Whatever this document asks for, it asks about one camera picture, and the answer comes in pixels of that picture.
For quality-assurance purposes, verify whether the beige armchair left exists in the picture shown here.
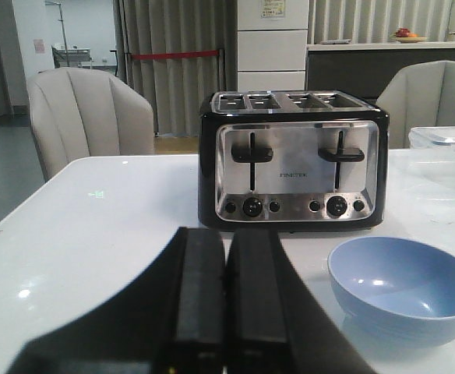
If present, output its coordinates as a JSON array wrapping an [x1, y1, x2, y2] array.
[[27, 68, 154, 180]]

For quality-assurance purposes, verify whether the red barrier belt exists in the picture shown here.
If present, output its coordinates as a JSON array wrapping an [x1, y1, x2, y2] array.
[[130, 50, 220, 61]]

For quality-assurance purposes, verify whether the clear plastic container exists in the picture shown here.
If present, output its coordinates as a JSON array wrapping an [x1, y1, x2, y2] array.
[[408, 126, 455, 150]]

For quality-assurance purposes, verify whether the blue bowl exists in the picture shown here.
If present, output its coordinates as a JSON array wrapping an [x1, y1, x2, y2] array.
[[327, 236, 455, 348]]

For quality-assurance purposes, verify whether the beige armchair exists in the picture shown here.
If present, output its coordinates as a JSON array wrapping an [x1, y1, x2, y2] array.
[[27, 68, 154, 180], [376, 60, 455, 149]]

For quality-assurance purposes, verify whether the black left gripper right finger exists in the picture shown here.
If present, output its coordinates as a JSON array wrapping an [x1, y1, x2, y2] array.
[[226, 229, 374, 373]]

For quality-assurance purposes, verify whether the beige armchair right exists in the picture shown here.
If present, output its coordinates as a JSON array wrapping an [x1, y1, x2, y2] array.
[[376, 60, 455, 149]]

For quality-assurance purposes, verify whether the dark kitchen counter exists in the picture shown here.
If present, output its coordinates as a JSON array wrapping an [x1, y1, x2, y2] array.
[[305, 41, 455, 101]]

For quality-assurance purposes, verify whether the black and chrome toaster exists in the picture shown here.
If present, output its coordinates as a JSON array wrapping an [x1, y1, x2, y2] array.
[[198, 90, 389, 232]]

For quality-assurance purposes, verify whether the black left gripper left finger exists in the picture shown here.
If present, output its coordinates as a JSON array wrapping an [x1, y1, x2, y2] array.
[[12, 228, 224, 373]]

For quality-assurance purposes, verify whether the white cabinet column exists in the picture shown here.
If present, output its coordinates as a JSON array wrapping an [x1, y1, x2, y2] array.
[[236, 0, 309, 91]]

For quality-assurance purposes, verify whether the fruit plate on counter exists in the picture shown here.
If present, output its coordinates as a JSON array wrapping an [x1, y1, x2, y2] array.
[[391, 28, 427, 43]]

